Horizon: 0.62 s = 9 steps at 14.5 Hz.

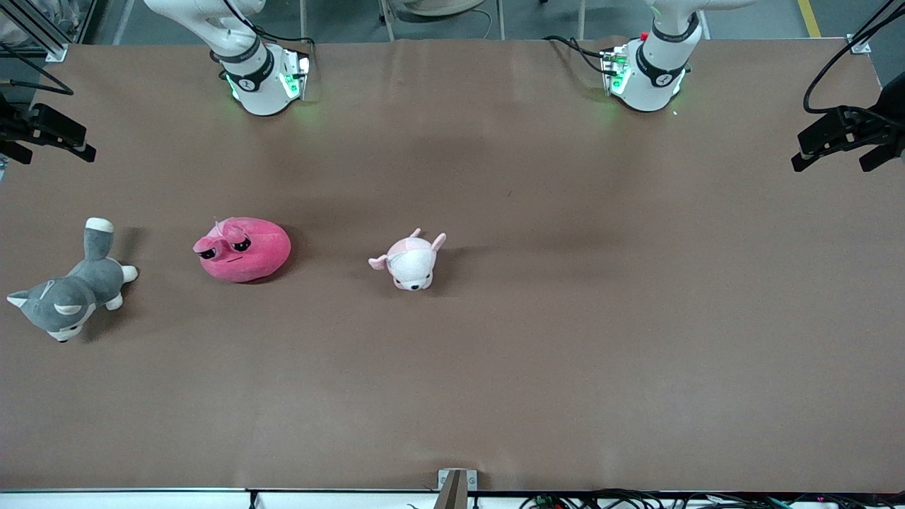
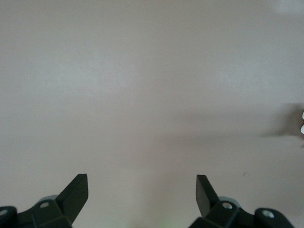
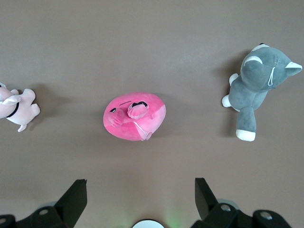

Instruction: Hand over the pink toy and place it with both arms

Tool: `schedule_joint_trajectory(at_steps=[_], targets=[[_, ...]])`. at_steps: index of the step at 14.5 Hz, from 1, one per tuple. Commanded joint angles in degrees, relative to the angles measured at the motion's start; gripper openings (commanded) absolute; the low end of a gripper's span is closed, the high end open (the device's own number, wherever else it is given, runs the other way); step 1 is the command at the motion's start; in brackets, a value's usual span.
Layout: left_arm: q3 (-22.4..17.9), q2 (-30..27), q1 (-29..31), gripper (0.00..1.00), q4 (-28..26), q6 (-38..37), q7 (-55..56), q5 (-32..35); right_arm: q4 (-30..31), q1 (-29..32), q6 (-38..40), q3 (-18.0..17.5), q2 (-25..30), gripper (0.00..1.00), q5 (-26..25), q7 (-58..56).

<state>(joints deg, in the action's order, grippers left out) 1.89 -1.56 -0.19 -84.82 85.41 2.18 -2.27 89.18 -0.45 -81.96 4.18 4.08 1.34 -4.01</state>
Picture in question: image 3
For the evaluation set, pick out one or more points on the grey white husky plush toy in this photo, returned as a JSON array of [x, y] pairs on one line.
[[249, 90]]

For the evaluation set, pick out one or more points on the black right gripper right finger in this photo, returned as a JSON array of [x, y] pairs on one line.
[[221, 216]]

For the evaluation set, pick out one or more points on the round hot pink plush toy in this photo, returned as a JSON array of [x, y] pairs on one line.
[[133, 128]]

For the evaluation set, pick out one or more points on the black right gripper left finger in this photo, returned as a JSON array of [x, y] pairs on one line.
[[61, 213]]

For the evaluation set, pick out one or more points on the pink white puppy plush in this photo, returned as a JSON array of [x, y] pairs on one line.
[[21, 109]]

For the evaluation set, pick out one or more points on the brown table cover sheet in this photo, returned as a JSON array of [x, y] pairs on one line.
[[152, 35]]

